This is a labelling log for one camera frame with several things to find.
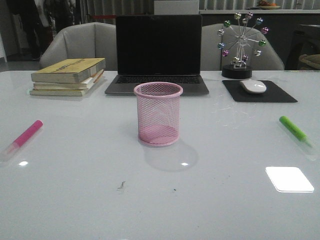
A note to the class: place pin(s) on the pink highlighter pen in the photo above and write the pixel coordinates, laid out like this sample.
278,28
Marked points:
10,150

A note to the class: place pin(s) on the green highlighter pen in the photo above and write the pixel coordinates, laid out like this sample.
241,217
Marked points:
304,142

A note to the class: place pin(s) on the pink mesh pen holder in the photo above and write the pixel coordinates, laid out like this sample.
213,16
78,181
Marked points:
158,112

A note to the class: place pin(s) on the grey laptop computer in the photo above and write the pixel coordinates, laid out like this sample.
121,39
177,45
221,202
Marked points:
158,48

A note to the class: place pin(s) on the middle book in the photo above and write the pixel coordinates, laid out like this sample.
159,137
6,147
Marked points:
86,84

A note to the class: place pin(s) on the grey armchair right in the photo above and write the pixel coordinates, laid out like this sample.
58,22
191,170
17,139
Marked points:
211,59

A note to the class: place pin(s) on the grey armchair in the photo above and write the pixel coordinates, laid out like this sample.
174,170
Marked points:
88,40
211,59

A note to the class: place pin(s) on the white computer mouse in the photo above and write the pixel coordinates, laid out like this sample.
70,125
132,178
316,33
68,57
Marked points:
253,86

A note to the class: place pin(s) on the grey armchair left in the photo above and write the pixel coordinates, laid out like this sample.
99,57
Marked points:
88,40

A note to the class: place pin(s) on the top yellow book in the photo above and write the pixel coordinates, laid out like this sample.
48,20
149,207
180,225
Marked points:
71,71

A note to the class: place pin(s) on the ferris wheel desk ornament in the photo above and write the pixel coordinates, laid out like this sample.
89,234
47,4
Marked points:
236,41

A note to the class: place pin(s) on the black mouse pad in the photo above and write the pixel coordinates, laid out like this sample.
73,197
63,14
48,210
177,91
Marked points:
273,93

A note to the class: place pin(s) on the bottom book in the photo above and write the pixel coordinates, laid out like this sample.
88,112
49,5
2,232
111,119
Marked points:
67,92

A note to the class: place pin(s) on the fruit plate on counter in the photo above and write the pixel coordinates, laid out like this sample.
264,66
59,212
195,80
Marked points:
267,5

